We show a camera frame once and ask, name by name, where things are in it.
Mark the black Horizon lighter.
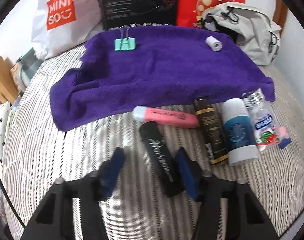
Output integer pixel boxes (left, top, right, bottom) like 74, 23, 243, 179
139, 121, 185, 197

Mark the dark brown cosmetic tube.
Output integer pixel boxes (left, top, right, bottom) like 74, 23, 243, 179
193, 98, 228, 165

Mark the pink highlighter pen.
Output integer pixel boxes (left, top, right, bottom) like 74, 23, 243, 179
132, 106, 199, 128

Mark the white blue label bottle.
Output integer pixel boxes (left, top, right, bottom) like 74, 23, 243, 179
221, 98, 259, 166

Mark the clear candy bottle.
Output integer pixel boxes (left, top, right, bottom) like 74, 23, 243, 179
243, 88, 281, 152

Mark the blue pink powder puff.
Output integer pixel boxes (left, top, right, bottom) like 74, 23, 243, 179
278, 126, 292, 149

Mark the white tape roll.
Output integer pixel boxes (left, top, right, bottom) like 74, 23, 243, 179
205, 36, 223, 52

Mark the green binder clip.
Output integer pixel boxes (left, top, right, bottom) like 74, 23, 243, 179
114, 25, 136, 51

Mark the striped mattress cover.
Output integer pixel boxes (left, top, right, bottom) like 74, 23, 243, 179
1, 43, 304, 240

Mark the purple towel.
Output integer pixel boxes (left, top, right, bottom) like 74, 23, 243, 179
49, 25, 275, 131

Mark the spotted white cushion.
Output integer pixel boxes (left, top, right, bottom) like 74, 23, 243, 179
0, 101, 11, 163

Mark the wooden headboard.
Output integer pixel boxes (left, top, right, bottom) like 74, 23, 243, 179
0, 56, 18, 105

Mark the grey Nike waist bag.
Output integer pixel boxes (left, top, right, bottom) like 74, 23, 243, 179
199, 2, 282, 66

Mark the white Miniso shopping bag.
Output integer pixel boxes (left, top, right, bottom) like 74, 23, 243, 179
31, 0, 103, 60

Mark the black headphone box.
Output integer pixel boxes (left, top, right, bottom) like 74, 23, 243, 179
100, 0, 178, 30

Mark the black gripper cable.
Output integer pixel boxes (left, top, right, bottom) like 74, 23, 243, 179
0, 149, 26, 229

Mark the brown wooden door frame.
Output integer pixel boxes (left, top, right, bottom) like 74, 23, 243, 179
273, 0, 288, 35

